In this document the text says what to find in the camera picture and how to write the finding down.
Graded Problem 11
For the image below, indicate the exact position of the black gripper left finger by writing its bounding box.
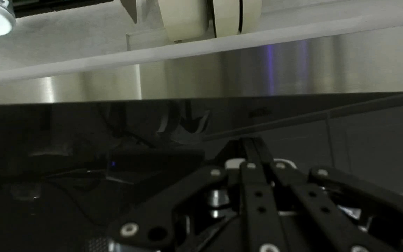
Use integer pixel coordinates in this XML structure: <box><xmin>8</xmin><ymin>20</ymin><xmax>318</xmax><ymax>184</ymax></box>
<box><xmin>106</xmin><ymin>137</ymin><xmax>289</xmax><ymax>252</ymax></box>

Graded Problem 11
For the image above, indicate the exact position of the black glass microwave door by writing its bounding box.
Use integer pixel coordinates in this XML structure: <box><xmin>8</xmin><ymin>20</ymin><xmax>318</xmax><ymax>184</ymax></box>
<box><xmin>0</xmin><ymin>89</ymin><xmax>403</xmax><ymax>252</ymax></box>

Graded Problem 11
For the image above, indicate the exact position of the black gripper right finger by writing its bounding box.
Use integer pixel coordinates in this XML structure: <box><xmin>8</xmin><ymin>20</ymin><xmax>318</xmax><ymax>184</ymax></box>
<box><xmin>250</xmin><ymin>137</ymin><xmax>403</xmax><ymax>252</ymax></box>

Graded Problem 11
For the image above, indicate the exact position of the stainless steel microwave body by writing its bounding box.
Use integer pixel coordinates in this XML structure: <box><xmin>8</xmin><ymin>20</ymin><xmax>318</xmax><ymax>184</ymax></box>
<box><xmin>0</xmin><ymin>30</ymin><xmax>403</xmax><ymax>106</ymax></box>

